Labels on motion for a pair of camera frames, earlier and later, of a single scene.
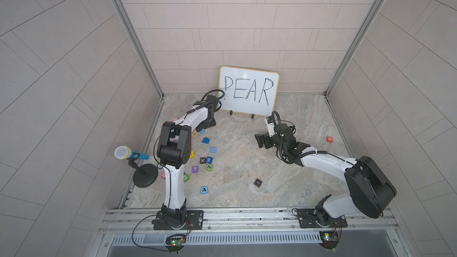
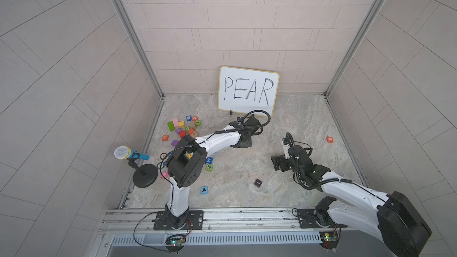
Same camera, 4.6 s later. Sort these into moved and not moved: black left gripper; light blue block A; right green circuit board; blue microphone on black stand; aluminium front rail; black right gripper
Moved: black right gripper; black left gripper
Not moved: blue microphone on black stand; aluminium front rail; light blue block A; right green circuit board
